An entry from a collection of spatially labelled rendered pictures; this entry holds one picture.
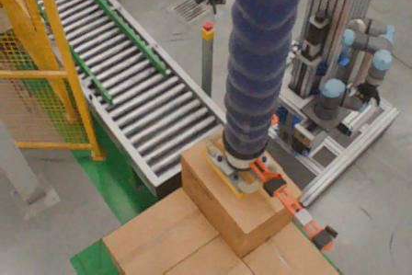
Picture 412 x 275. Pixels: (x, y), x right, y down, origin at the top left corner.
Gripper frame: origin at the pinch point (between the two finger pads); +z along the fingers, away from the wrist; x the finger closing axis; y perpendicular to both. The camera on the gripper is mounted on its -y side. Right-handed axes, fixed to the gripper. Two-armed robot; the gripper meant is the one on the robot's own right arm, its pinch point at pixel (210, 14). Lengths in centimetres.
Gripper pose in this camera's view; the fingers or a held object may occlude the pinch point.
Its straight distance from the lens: 262.7
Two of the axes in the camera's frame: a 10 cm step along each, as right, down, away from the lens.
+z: -0.2, 5.7, 8.2
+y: 9.5, -2.4, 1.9
